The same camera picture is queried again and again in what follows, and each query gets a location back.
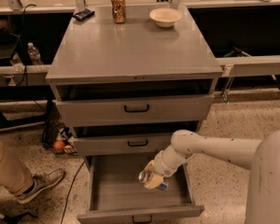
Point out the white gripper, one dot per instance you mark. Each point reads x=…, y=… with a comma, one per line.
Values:
x=161, y=166

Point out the silver blue redbull can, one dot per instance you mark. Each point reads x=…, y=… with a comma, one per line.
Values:
x=143, y=177

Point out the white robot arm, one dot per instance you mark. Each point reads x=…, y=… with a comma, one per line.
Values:
x=260, y=157

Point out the grey middle drawer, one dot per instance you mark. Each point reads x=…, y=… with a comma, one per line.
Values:
x=123, y=144

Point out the grey open bottom drawer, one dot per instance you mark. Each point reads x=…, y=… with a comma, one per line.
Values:
x=116, y=195

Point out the grey top drawer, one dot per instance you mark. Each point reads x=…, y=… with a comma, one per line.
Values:
x=135, y=110

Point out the grey metal drawer cabinet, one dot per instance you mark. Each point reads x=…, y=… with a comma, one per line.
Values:
x=99, y=60

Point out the gold patterned can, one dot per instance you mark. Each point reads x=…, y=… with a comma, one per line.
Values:
x=118, y=11

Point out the orange fruit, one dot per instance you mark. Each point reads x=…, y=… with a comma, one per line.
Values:
x=59, y=145

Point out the grey sneaker shoe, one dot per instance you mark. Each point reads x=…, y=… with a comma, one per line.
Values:
x=41, y=183

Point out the khaki trouser leg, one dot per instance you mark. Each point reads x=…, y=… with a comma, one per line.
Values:
x=15, y=177

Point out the white ceramic bowl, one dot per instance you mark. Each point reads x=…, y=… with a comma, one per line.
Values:
x=165, y=17

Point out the clear plastic water bottle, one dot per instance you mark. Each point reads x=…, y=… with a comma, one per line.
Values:
x=34, y=54

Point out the black rectangular device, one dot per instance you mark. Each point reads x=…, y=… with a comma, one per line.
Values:
x=83, y=15

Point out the white wall power outlet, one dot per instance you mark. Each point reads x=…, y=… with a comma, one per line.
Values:
x=10, y=81

